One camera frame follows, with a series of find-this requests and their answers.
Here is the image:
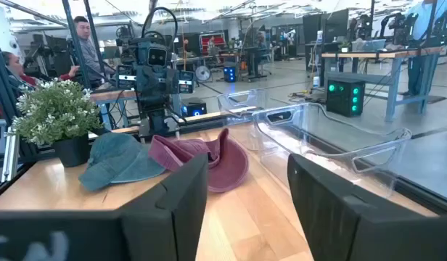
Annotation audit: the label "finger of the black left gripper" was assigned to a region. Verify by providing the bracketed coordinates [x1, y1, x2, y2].
[116, 65, 137, 90]
[178, 70, 195, 94]

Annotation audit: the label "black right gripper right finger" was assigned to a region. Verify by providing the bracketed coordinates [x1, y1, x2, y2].
[287, 153, 447, 261]

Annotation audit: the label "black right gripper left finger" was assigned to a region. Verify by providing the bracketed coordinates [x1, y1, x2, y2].
[0, 154, 209, 261]

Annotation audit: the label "clear plastic container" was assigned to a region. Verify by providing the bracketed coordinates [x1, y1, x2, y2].
[216, 88, 268, 152]
[251, 102, 413, 199]

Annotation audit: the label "white floor fan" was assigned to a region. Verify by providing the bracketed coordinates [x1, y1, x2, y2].
[194, 65, 213, 83]

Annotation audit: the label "wooden workbench blue legs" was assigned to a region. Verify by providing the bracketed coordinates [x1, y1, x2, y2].
[320, 46, 447, 123]
[89, 89, 139, 131]

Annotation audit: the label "computer tower blue lights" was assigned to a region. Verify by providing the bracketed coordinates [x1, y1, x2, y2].
[180, 96, 208, 117]
[222, 65, 237, 83]

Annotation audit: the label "person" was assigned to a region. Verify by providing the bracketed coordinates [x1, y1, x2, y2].
[404, 0, 447, 97]
[71, 15, 114, 90]
[1, 50, 81, 91]

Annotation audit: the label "potted plant white flowers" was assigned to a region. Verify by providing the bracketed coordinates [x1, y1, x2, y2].
[12, 78, 103, 168]

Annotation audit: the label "computer tower green lights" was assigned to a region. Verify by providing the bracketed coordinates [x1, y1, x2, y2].
[325, 78, 366, 118]

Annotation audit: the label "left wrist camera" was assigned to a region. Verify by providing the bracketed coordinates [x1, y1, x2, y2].
[146, 39, 169, 68]

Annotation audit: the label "silver aluminium bracket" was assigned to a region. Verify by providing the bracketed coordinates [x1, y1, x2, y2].
[1, 126, 20, 183]

